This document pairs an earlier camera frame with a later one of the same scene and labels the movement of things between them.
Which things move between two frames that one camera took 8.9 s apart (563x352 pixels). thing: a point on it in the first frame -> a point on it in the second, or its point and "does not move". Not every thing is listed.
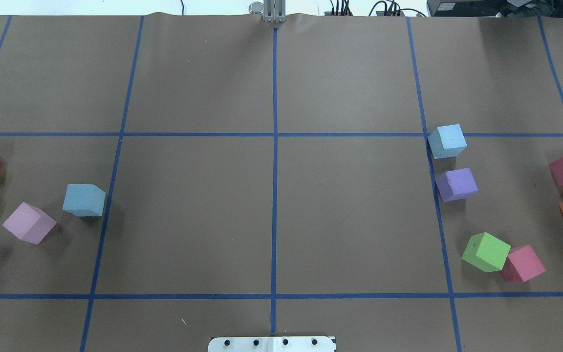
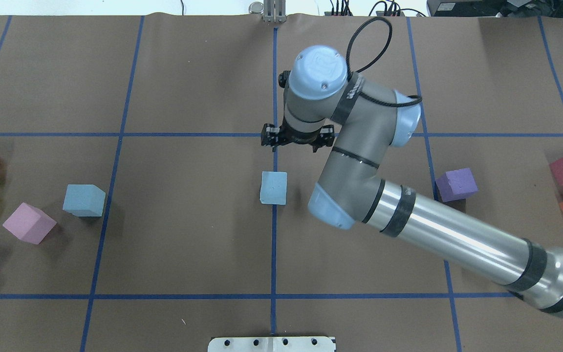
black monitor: x=506 y=8 does not move
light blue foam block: x=448 y=141 -> x=273 y=187
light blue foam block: x=84 y=200 does not move
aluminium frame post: x=274 y=11 does not move
